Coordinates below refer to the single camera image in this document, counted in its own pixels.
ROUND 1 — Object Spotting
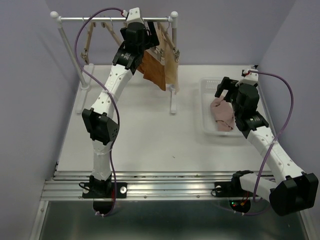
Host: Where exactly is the pink underwear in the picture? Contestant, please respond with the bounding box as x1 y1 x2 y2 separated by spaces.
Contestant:
210 96 235 132

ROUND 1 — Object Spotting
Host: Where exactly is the beige clip hanger brown underwear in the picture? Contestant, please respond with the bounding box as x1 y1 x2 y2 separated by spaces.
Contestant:
147 22 166 66

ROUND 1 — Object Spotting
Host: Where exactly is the brown orange underwear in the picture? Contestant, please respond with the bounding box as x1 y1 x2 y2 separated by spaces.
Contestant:
137 50 166 91

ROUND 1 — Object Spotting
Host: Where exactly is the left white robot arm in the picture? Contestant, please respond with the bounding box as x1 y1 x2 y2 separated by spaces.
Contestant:
79 21 160 199

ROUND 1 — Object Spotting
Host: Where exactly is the beige clip hanger cream underwear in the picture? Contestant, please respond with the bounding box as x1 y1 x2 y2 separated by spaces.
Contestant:
158 16 180 63

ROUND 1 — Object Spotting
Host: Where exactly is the cream yellow underwear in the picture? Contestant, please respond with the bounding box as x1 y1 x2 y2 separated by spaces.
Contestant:
164 43 180 93

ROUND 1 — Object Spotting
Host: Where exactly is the empty beige clip hanger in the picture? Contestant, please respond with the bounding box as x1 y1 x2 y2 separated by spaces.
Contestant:
80 22 96 65

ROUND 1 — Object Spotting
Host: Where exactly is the white plastic mesh basket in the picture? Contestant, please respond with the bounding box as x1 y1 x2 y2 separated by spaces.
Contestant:
199 77 243 137

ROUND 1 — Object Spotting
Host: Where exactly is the white metal clothes rack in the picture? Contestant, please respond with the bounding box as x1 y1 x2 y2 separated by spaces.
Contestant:
49 10 180 115

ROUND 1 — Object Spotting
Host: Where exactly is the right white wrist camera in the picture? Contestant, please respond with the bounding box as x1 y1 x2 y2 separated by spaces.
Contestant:
239 68 259 86

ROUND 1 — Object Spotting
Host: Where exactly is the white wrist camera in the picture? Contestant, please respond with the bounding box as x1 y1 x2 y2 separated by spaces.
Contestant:
122 7 144 25
239 68 259 86

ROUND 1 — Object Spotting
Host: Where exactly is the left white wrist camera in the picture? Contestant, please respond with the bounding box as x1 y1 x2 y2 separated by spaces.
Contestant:
122 7 144 25

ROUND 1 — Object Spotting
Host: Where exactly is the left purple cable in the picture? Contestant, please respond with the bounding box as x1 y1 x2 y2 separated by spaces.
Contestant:
76 7 128 218

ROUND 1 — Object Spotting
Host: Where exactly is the aluminium mounting rail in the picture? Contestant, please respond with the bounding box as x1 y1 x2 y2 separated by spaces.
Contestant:
42 170 276 201

